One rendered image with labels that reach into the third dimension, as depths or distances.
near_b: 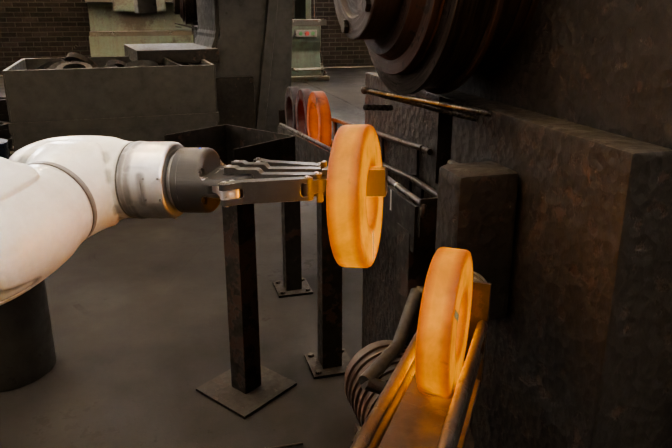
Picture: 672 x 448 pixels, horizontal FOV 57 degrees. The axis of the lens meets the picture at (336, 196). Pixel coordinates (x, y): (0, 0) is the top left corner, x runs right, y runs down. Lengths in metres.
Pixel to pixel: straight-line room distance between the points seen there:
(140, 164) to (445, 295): 0.36
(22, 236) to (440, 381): 0.41
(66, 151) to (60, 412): 1.23
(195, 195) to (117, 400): 1.25
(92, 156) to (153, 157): 0.07
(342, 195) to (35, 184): 0.30
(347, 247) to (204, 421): 1.18
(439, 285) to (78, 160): 0.41
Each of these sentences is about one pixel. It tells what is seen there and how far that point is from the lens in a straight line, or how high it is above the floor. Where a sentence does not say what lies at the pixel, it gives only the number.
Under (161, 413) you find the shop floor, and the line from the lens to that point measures 1.81.
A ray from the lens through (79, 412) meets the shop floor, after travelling 1.88.
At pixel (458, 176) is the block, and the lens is 0.91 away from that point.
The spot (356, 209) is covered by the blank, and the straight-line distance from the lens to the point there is 0.61.
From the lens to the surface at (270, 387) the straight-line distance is 1.84.
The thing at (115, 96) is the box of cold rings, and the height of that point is 0.60.
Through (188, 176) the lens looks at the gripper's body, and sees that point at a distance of 0.70.
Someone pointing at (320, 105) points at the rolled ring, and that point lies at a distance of 1.76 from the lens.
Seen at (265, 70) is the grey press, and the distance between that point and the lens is 3.99.
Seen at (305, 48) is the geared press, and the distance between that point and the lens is 9.42.
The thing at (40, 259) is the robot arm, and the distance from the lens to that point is 0.65.
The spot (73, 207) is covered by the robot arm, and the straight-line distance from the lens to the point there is 0.68.
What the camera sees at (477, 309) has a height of 0.69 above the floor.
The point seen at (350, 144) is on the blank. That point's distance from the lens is 0.63.
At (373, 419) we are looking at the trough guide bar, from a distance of 0.55.
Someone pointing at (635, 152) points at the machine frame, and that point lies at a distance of 0.78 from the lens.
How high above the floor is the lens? 1.03
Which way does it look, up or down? 17 degrees down
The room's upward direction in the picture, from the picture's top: straight up
